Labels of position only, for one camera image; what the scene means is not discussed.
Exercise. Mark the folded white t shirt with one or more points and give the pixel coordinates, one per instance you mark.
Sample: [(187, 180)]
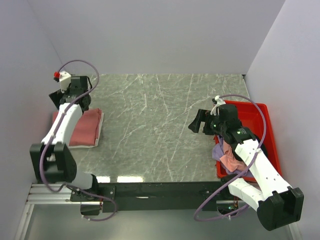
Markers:
[(87, 131)]

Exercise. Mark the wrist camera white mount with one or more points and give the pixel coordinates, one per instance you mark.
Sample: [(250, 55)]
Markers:
[(63, 78), (217, 101)]

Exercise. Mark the red plastic bin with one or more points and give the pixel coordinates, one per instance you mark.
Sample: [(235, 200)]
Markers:
[(251, 118)]

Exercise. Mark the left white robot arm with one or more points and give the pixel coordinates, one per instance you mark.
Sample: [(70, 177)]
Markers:
[(52, 160)]

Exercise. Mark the light pink t shirt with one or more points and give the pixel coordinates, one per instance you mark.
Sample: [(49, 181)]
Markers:
[(229, 161)]

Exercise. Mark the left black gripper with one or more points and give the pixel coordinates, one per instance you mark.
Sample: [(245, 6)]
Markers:
[(57, 96)]

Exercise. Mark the dark pink t shirt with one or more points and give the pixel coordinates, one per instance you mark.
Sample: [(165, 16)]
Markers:
[(67, 126)]

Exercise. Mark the aluminium frame rail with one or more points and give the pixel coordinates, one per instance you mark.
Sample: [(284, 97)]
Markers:
[(39, 194)]

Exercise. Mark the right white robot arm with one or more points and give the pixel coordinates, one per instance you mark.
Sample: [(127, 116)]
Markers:
[(276, 202)]

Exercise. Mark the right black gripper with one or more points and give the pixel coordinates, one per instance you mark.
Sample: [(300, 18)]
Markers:
[(203, 115)]

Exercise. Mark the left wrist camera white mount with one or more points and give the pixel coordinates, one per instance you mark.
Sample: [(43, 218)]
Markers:
[(63, 78)]

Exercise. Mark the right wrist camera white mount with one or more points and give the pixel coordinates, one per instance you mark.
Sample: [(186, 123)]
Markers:
[(217, 101)]

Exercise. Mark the lavender t shirt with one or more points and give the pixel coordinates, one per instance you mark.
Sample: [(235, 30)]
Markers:
[(217, 152)]

